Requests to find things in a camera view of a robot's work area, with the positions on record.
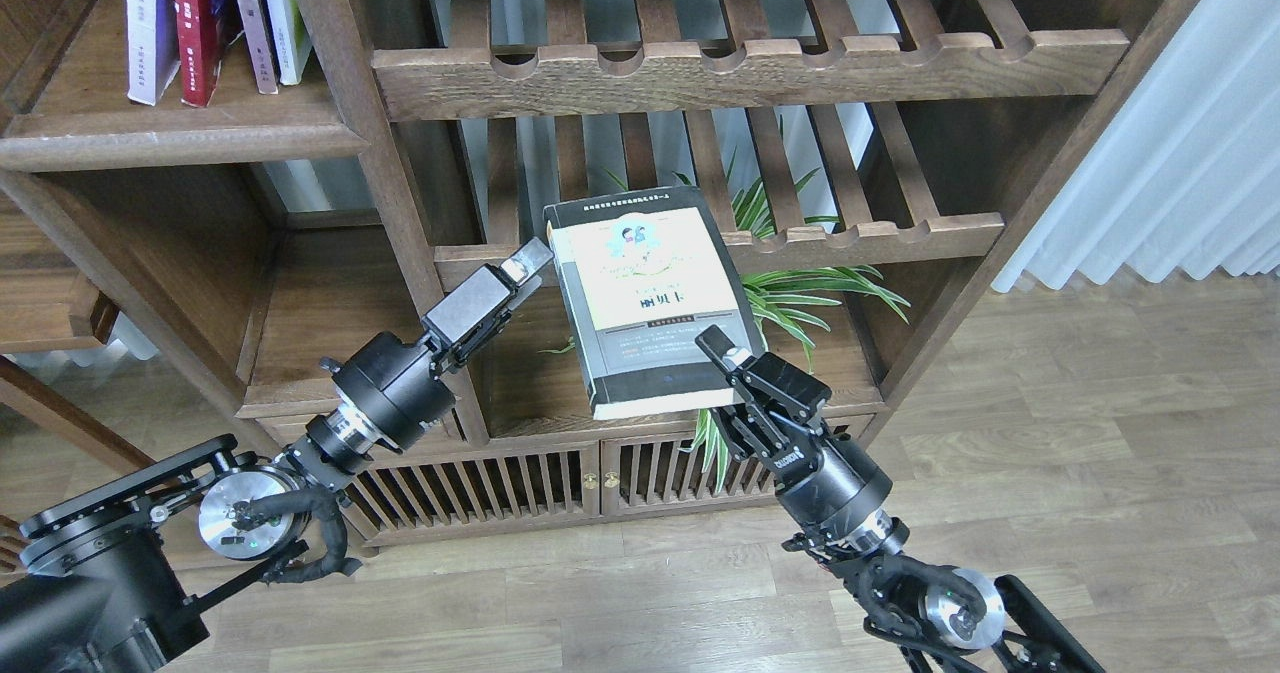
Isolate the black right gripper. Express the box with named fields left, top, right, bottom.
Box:
left=695, top=325, right=893, bottom=554

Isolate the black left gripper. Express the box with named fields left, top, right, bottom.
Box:
left=320, top=237, right=553, bottom=464

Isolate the yellow and black thick book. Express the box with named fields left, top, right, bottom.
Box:
left=543, top=186, right=769, bottom=422

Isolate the pale lilac white book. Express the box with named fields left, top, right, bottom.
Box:
left=125, top=0, right=180, bottom=105

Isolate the red rescue guide book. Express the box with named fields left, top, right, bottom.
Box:
left=175, top=0, right=241, bottom=107

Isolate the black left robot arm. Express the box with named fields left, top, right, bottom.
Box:
left=1, top=241, right=552, bottom=672

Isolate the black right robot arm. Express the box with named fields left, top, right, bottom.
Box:
left=696, top=326, right=1100, bottom=672

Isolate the green spider plant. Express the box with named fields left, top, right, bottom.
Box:
left=544, top=148, right=913, bottom=494

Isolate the white green upright book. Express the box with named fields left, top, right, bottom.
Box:
left=266, top=0, right=314, bottom=86

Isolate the dark wooden bookshelf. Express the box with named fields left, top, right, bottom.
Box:
left=0, top=0, right=1233, bottom=560

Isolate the white pleated curtain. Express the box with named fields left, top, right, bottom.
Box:
left=992, top=0, right=1279, bottom=293

